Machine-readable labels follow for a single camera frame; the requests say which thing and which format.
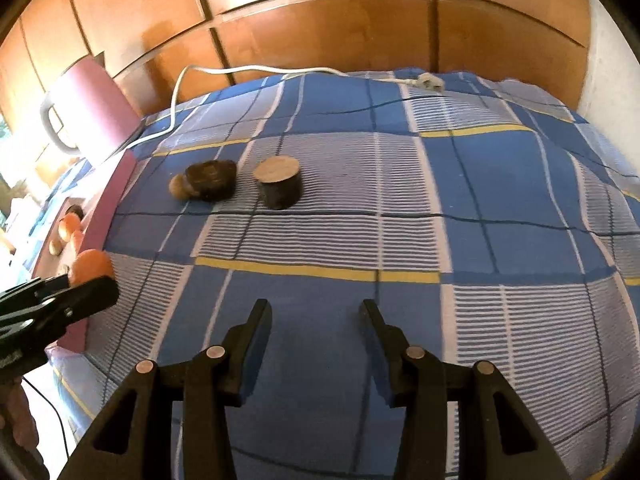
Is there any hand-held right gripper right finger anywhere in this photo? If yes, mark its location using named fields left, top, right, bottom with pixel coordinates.
left=358, top=299, right=572, bottom=480

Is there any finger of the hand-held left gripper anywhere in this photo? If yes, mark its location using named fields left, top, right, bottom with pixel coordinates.
left=0, top=273, right=71, bottom=312
left=44, top=276, right=121, bottom=337

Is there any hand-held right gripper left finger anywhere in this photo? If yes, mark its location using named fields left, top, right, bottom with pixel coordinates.
left=57, top=298, right=273, bottom=480

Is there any large orange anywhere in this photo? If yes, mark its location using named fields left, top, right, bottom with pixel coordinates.
left=67, top=248, right=114, bottom=287

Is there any small orange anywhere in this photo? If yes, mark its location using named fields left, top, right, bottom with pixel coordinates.
left=58, top=212, right=84, bottom=239

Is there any pink tray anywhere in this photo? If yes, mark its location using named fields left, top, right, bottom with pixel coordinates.
left=30, top=150, right=139, bottom=357

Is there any person's left hand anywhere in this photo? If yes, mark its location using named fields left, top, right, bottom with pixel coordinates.
left=0, top=377, right=42, bottom=463

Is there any blue plaid blanket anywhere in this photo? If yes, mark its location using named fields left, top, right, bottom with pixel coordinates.
left=10, top=66, right=640, bottom=480

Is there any large cut root piece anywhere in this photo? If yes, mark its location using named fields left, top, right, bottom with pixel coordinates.
left=252, top=156, right=303, bottom=211

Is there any pink electric kettle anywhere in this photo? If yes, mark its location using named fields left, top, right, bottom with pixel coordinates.
left=40, top=55, right=144, bottom=167

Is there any wooden wardrobe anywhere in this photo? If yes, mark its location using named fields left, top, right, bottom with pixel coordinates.
left=0, top=0, right=594, bottom=171

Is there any thin black cable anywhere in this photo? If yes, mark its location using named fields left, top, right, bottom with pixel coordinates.
left=21, top=376, right=71, bottom=461

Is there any white power cable with plug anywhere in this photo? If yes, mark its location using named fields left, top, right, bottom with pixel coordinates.
left=114, top=64, right=447, bottom=155

